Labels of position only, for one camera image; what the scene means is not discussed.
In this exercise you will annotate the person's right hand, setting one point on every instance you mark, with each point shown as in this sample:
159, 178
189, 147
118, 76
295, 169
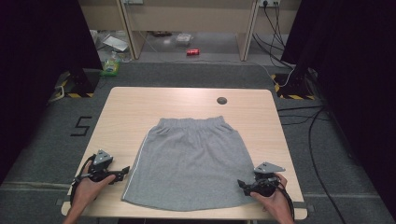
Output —
275, 203

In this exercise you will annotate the gray tape piece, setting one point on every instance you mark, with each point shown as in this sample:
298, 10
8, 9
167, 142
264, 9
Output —
306, 207
60, 201

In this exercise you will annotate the green packet on floor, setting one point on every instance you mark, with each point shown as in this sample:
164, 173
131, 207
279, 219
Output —
110, 66

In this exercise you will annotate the person's left hand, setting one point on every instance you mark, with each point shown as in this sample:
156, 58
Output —
88, 186

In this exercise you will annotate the white wall power outlet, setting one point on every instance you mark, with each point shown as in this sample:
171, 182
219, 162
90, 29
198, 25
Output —
269, 2

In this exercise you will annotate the clear plastic container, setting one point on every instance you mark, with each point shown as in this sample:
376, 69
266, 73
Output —
183, 39

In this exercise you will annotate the black stand base striped tape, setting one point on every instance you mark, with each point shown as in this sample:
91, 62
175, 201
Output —
81, 84
294, 87

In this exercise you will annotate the red drink can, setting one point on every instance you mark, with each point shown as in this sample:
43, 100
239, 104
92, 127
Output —
193, 52

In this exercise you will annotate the dark round table grommet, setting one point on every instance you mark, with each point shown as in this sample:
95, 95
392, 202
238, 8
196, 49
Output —
221, 100

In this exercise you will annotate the black curtain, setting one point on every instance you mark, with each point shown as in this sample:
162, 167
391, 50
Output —
355, 77
37, 62

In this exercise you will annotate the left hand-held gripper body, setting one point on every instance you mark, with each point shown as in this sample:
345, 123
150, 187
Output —
100, 158

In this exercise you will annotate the gray shorts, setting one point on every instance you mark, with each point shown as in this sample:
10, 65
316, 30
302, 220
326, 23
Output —
193, 165

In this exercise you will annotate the light wooden desk frame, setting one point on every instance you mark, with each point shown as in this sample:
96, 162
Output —
186, 18

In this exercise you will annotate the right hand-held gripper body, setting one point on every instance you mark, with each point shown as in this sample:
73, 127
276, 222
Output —
267, 169

